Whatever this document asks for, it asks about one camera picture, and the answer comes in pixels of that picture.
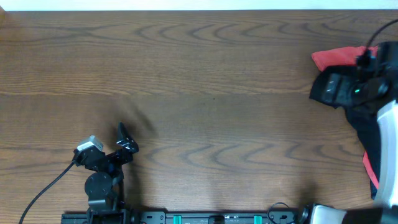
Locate black t-shirt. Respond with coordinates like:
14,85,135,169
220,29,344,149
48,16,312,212
309,65,381,199

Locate red t-shirt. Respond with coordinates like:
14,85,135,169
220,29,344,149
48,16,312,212
312,46,365,72

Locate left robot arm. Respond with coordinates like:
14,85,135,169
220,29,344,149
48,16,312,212
72,123,139,212

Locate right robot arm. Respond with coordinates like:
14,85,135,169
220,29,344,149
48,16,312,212
297,71,397,223

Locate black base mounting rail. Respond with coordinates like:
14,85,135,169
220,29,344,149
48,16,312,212
61,209,309,224

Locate black left camera cable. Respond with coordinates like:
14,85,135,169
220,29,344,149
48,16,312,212
18,160,77,224

